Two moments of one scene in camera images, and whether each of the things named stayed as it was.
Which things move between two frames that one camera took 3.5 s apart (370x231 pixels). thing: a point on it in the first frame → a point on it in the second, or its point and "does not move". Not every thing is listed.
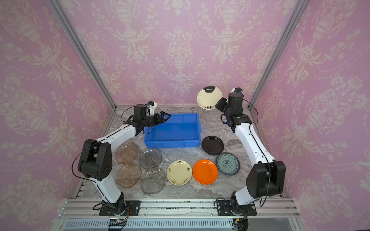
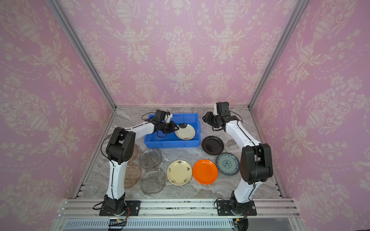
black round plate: (212, 145) does not move
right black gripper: (223, 102) → (209, 115)
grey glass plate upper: (150, 159) does not move
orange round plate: (205, 172) does not move
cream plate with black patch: (208, 96) → (185, 132)
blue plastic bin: (180, 131) does not move
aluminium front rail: (266, 207) does not move
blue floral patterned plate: (228, 163) does not move
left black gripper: (162, 119) → (172, 127)
